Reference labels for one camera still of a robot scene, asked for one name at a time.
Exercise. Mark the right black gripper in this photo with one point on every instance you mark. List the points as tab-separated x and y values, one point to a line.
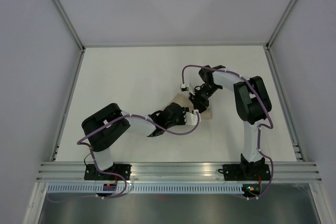
198	103

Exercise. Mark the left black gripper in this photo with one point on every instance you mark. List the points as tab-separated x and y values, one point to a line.
182	114

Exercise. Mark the beige cloth napkin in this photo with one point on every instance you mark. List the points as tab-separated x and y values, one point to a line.
183	101

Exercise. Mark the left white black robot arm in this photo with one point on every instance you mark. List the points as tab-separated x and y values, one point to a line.
118	122

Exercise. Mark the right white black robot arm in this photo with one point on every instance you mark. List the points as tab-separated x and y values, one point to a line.
253	106

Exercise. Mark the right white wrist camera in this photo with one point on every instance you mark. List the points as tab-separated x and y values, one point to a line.
187	87

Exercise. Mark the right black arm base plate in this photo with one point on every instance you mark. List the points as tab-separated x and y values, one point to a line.
234	172

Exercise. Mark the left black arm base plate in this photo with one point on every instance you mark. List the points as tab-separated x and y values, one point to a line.
114	172

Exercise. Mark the white slotted cable duct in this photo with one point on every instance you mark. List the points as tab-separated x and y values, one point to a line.
146	188

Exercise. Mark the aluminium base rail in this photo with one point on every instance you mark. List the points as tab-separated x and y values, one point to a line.
208	172

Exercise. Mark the right aluminium frame post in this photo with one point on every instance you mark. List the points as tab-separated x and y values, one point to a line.
288	10

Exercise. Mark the aluminium frame post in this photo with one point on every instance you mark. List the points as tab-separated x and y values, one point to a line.
288	10
65	18

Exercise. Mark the left aluminium frame post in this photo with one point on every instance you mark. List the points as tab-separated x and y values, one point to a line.
65	18

